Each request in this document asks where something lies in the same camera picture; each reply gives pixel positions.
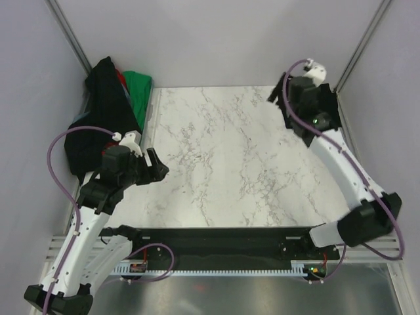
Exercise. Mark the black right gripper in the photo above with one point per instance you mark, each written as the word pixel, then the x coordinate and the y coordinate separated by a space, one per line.
pixel 319 92

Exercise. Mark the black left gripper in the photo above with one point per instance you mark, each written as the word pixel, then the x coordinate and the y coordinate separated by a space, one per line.
pixel 158 169

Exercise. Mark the black t shirt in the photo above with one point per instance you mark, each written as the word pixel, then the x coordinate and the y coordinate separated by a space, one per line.
pixel 318 108
pixel 108 109

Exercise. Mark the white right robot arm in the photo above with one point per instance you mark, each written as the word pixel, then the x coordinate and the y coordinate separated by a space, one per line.
pixel 371 213

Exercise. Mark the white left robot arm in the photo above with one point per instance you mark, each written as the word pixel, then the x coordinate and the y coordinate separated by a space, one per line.
pixel 73 280

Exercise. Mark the clear plastic bin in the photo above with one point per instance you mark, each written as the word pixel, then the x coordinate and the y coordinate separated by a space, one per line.
pixel 143 140

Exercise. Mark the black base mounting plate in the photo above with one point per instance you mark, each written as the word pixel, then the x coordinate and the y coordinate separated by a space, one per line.
pixel 172 246

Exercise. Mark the green t shirt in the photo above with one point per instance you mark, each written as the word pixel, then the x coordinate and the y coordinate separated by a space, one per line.
pixel 139 87

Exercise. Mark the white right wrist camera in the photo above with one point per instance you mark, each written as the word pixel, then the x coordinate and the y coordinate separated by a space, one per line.
pixel 315 71

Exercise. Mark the right aluminium frame post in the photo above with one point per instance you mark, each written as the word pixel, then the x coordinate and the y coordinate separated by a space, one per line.
pixel 363 43

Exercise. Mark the aluminium frame post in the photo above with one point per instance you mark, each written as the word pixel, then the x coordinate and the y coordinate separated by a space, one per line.
pixel 363 43
pixel 68 32

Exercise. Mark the white slotted cable duct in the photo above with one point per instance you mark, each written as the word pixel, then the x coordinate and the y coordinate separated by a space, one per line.
pixel 280 268

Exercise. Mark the left aluminium frame post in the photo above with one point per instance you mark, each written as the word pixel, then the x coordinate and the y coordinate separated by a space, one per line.
pixel 68 32

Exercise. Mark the aluminium front rail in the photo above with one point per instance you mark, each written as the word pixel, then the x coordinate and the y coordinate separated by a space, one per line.
pixel 387 245

